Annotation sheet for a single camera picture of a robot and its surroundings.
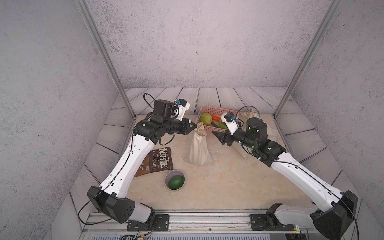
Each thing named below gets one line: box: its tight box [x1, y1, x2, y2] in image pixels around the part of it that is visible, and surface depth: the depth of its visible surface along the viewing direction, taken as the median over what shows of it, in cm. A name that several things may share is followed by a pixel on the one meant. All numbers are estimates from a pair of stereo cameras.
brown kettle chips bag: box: [134, 146, 174, 178], surface depth 93 cm
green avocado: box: [168, 175, 185, 190], surface depth 84 cm
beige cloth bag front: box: [183, 121, 214, 166], surface depth 83 cm
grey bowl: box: [164, 169, 186, 192], surface depth 86 cm
